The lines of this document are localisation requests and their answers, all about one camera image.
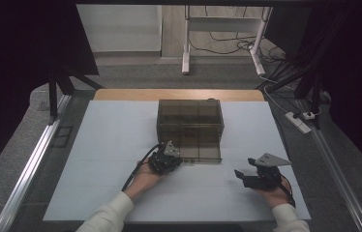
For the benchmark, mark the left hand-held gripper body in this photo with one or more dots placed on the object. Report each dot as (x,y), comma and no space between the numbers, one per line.
(166,159)

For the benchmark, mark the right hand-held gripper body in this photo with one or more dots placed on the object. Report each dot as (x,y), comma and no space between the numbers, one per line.
(267,177)

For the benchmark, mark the dark transparent drawer box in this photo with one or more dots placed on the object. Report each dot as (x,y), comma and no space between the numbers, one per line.
(190,125)

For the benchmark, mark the person's right hand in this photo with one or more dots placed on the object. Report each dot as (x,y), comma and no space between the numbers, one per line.
(279,196)

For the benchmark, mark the person's left hand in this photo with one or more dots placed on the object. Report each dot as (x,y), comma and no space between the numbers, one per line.
(145,177)

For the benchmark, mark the white power strip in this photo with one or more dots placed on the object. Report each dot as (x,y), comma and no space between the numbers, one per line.
(297,122)

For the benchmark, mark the white foam board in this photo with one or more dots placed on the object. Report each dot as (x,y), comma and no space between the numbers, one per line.
(111,135)

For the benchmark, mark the white plug adapter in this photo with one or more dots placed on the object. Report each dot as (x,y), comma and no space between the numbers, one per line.
(308,115)

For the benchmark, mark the black metal stand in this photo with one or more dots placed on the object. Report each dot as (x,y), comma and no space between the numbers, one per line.
(53,96)
(314,93)

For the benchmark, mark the black curtain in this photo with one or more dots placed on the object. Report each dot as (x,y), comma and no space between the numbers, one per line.
(356,80)
(14,64)

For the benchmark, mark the aluminium rail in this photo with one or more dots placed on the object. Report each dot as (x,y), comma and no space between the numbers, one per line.
(338,180)
(27,175)

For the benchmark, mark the white desk frame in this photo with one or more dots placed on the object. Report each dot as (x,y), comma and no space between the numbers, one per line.
(221,23)

